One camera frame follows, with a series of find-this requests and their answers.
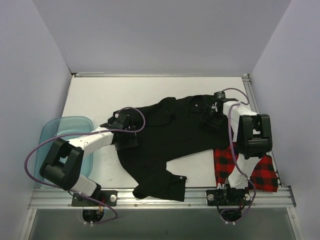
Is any black long sleeve shirt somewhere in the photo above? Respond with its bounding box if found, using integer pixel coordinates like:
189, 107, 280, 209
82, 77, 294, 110
116, 95, 230, 202

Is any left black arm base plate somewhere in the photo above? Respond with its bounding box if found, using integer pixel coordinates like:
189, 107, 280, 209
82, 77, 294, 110
71, 190, 118, 207

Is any front aluminium table rail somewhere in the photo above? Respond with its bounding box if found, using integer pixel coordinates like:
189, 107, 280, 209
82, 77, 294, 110
27, 187, 297, 210

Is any aluminium table rail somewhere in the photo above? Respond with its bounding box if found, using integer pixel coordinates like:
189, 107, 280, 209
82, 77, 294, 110
241, 76, 286, 187
27, 187, 297, 210
72, 72, 250, 79

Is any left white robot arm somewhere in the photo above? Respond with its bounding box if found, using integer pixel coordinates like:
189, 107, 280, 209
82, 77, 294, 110
39, 113, 138, 206

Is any red black plaid shirt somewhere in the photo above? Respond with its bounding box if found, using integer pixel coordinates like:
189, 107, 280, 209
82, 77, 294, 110
213, 147, 279, 193

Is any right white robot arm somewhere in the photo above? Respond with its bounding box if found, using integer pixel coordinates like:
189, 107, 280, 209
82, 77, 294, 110
200, 90, 273, 205

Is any translucent blue plastic bin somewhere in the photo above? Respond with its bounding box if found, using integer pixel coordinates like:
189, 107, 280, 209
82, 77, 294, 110
34, 115, 95, 188

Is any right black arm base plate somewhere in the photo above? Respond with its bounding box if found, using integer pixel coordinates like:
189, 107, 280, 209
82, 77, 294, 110
206, 184, 251, 207

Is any right aluminium table rail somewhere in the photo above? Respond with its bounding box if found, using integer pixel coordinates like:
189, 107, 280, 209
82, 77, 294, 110
241, 76, 286, 187

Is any back aluminium table rail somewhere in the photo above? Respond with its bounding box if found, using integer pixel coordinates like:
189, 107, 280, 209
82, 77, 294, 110
72, 72, 250, 79

